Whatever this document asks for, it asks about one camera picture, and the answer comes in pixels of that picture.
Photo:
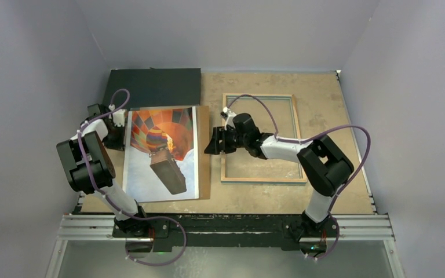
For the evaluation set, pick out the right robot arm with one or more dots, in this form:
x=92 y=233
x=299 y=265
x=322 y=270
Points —
x=325 y=165

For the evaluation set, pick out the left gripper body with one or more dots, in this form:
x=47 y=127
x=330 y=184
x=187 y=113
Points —
x=115 y=139

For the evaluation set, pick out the dark blue flat box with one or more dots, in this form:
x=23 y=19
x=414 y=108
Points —
x=156 y=87

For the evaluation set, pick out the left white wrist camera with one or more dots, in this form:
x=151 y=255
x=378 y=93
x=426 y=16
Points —
x=118 y=118

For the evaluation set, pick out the blue wooden picture frame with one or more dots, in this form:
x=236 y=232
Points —
x=279 y=110

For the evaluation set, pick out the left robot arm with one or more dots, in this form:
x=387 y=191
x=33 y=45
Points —
x=88 y=167

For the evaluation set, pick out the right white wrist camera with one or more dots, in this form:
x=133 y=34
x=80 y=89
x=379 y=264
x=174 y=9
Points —
x=228 y=116

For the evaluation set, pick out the black aluminium mounting rail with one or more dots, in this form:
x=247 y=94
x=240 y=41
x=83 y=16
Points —
x=283 y=231

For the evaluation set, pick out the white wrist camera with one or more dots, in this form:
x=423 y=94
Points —
x=118 y=118
x=228 y=116

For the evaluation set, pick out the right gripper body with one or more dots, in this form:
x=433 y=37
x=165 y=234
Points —
x=233 y=140

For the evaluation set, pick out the hot air balloon photo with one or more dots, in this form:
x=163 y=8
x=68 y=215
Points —
x=161 y=155

